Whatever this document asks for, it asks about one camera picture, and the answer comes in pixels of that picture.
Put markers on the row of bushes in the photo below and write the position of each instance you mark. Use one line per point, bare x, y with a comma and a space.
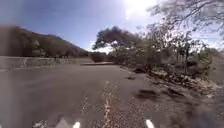
166, 53

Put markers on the low stone wall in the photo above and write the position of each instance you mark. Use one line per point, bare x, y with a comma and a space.
33, 62

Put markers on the robot's own part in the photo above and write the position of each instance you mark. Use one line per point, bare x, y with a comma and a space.
149, 124
76, 125

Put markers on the broad crowned tree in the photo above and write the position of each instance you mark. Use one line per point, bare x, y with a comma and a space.
113, 38

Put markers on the dark bush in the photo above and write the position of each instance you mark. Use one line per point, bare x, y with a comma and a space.
97, 57

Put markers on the grey asphalt road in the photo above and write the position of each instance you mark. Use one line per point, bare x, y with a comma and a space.
66, 90

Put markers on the wooded hillside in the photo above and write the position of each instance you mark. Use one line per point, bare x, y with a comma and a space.
36, 43

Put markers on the bare branched tree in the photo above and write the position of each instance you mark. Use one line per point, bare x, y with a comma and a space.
196, 13

